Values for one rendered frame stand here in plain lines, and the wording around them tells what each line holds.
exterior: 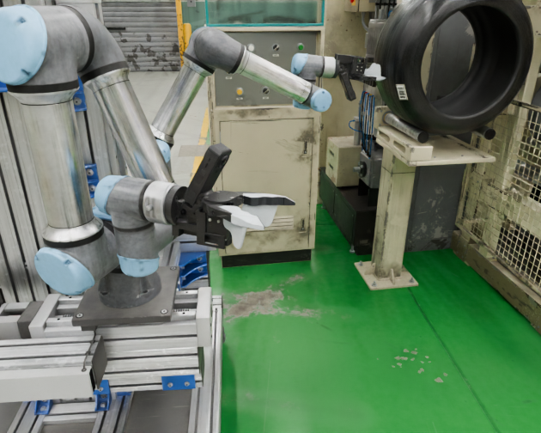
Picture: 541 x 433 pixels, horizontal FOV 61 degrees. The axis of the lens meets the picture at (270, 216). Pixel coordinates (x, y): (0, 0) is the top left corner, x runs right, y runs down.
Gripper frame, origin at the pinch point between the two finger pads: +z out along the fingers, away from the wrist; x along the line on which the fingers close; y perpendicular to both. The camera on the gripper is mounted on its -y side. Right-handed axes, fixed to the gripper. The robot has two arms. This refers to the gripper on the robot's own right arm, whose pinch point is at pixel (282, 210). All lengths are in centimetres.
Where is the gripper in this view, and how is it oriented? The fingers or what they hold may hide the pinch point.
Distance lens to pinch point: 73.9
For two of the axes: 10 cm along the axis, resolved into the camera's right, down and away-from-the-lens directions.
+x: -3.6, 2.7, -9.0
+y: -0.5, 9.5, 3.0
